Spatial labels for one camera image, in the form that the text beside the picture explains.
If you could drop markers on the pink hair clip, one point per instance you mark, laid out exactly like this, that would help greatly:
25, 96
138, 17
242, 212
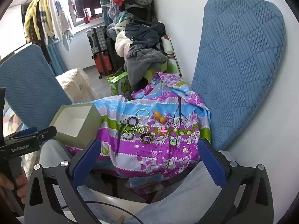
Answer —
163, 130

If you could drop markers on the red hanging garment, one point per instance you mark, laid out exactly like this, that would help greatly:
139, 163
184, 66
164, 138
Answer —
87, 17

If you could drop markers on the small blue quilted cushion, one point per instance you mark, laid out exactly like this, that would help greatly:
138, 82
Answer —
30, 86

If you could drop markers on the grey suitcase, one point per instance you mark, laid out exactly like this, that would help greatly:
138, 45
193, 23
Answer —
97, 39

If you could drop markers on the person's left hand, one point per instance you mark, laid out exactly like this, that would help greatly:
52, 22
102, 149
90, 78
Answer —
22, 183

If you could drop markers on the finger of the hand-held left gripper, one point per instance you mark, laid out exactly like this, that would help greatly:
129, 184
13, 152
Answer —
23, 131
48, 133

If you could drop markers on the yellow hanging jacket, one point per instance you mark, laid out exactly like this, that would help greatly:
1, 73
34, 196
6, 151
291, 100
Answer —
32, 16

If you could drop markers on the grey fleece garment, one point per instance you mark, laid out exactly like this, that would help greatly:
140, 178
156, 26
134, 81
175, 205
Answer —
144, 60

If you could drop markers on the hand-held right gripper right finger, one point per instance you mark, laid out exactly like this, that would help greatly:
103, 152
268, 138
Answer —
210, 161

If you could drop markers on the black suitcase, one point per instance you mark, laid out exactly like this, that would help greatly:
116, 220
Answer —
114, 53

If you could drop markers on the white hanging shirts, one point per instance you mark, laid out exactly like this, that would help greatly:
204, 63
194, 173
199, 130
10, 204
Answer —
58, 16

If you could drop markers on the light teal garment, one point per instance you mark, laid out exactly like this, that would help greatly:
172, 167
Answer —
121, 18

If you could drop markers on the white fluffy garment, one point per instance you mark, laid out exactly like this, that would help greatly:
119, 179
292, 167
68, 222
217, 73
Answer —
121, 44

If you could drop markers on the orange gourd pendant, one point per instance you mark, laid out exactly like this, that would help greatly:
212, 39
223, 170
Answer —
162, 119

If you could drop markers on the green stool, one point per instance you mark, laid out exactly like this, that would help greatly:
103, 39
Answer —
154, 74

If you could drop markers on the leaning picture board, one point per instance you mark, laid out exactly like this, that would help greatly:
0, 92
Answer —
172, 58

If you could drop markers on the black gold patterned bangle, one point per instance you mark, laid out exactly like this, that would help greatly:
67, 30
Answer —
143, 140

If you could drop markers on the dark navy jacket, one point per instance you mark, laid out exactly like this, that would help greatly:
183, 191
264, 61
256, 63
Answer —
144, 32

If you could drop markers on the black hair stick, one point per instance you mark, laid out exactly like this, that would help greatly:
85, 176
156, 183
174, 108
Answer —
118, 142

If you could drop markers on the red suitcase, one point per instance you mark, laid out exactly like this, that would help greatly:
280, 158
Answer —
102, 64

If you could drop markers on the green cardboard gift box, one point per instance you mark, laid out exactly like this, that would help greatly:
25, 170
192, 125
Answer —
70, 121

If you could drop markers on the white fabric hamper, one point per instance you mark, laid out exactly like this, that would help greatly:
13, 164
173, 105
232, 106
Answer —
74, 85

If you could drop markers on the floral purple blue blanket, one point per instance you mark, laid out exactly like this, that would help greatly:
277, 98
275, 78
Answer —
163, 149

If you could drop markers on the silver bangle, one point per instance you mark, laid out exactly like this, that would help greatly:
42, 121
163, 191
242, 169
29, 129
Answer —
148, 114

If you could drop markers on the green printed cardboard box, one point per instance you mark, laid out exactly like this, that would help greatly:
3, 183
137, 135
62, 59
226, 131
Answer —
119, 85

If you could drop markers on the large blue quilted cushion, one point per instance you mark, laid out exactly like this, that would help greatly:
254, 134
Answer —
238, 63

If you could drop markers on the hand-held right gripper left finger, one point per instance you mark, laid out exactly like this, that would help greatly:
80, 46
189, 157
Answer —
90, 158

